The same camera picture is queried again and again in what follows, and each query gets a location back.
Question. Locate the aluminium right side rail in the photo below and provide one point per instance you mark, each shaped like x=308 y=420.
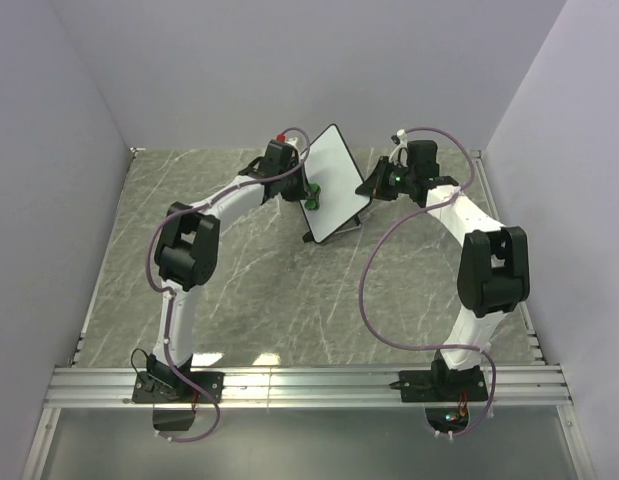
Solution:
x=515 y=340

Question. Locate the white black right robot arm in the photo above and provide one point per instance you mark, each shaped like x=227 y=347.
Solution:
x=493 y=275

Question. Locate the aluminium front rail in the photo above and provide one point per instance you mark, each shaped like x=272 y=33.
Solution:
x=299 y=387

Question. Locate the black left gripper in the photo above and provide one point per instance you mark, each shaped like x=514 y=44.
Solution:
x=301 y=191

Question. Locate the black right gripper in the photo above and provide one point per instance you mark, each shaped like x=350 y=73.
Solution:
x=384 y=166

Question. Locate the small white whiteboard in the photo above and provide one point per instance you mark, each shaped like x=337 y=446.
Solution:
x=332 y=167

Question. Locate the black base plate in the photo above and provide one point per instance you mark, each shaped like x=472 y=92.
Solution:
x=420 y=386
x=148 y=390

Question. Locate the green whiteboard eraser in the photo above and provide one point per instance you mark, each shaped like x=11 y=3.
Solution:
x=312 y=200

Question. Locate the aluminium rail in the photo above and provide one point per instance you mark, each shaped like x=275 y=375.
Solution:
x=515 y=340
x=299 y=387

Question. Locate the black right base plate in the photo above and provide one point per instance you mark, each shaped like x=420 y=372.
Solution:
x=420 y=386

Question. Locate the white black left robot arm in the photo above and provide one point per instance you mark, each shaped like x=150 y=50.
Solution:
x=184 y=250

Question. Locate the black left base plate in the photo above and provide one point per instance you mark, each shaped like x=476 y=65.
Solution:
x=148 y=390

